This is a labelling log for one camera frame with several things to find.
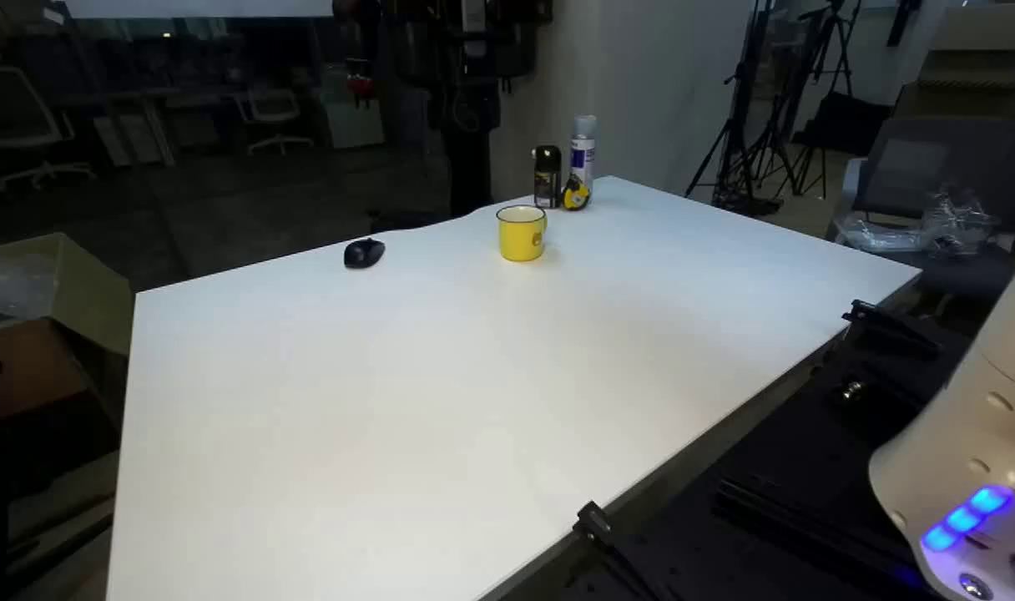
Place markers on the yellow enamel cup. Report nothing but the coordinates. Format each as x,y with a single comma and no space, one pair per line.
523,237

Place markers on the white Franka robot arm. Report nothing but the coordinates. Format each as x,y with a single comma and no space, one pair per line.
977,447

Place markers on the black and orange device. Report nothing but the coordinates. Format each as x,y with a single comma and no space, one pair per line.
546,178

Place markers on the black computer mouse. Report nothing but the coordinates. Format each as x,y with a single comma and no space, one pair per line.
361,252

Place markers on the black table clamp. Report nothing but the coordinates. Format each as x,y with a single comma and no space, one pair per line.
599,528
886,324

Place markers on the white office chair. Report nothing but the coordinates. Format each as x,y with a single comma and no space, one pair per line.
275,112
20,122

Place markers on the clear plastic bag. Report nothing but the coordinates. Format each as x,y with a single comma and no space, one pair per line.
920,230

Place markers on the cardboard box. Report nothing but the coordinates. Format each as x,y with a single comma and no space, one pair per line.
43,356

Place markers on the grey armchair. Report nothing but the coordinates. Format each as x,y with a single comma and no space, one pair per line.
977,167

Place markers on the black metal rail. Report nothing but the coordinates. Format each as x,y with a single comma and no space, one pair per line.
810,537

